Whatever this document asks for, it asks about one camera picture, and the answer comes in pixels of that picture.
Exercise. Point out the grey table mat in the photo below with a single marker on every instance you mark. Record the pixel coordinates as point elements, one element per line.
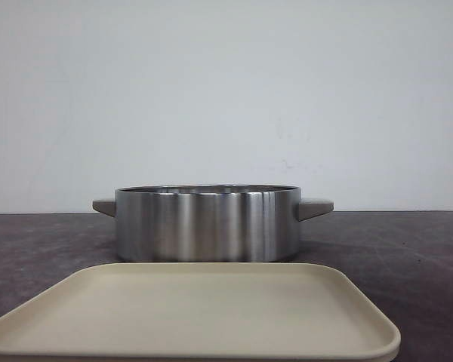
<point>402,261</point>

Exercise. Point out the beige plastic tray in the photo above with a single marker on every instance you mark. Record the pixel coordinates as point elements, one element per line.
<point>200,312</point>

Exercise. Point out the stainless steel pot grey handles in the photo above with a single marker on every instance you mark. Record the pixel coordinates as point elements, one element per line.
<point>209,223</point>

